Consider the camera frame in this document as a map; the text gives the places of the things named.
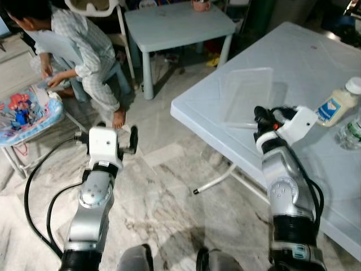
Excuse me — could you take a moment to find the clear plastic tray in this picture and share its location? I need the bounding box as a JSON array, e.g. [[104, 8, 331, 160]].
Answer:
[[221, 67, 275, 128]]

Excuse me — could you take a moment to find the large pale blue folding table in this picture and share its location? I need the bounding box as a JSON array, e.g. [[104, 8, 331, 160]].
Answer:
[[170, 21, 361, 261]]

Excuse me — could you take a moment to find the mayonnaise bottle white cap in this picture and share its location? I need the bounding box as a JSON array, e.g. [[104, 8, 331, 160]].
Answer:
[[315, 77, 361, 128]]

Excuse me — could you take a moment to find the small yellow toy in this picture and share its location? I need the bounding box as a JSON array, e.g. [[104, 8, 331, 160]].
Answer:
[[205, 54, 221, 68]]

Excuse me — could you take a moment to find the clear plastic water bottle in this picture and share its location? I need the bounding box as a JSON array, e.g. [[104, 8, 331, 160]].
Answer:
[[336, 115, 361, 151]]

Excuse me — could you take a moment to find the dark green cylinder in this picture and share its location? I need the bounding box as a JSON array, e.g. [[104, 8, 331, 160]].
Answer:
[[243, 0, 278, 38]]

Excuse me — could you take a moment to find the cartoon print baby bouncer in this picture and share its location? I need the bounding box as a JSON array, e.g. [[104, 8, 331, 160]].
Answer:
[[0, 84, 86, 179]]

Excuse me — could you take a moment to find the child in checked pyjamas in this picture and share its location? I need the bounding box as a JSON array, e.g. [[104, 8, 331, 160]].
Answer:
[[1, 0, 134, 130]]

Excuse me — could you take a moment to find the grey left robot leg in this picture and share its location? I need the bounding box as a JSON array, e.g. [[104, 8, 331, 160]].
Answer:
[[116, 243, 155, 271]]

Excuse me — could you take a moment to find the grey robot leg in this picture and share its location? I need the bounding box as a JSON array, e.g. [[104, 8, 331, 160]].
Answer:
[[196, 247, 245, 271], [116, 243, 155, 271]]

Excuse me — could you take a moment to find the small pale blue plastic table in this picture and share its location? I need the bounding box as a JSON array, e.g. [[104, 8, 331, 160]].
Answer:
[[124, 1, 237, 101]]

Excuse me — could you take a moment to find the small pink cup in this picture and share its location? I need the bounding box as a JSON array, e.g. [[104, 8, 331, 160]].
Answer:
[[191, 0, 213, 12]]

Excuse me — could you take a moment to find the white chair with tan seat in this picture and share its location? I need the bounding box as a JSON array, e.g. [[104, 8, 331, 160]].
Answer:
[[64, 0, 137, 82]]

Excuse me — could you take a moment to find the grey right robot leg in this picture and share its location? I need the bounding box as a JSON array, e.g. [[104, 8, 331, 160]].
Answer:
[[196, 247, 245, 271]]

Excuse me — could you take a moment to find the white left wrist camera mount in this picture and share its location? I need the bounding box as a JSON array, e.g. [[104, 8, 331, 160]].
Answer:
[[87, 126, 123, 167]]

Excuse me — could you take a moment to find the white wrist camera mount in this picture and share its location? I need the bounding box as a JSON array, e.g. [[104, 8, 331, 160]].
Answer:
[[87, 126, 123, 167], [256, 106, 318, 152]]

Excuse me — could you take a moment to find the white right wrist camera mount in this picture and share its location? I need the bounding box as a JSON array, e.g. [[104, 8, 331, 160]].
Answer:
[[256, 106, 318, 152]]

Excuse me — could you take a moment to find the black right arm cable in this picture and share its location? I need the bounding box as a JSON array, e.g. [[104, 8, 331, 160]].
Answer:
[[281, 140, 325, 229]]

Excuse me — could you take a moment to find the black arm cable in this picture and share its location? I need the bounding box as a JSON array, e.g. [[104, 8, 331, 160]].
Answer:
[[281, 140, 325, 229], [23, 132, 90, 260]]

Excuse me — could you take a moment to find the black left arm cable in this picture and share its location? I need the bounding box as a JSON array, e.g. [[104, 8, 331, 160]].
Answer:
[[23, 132, 90, 260]]

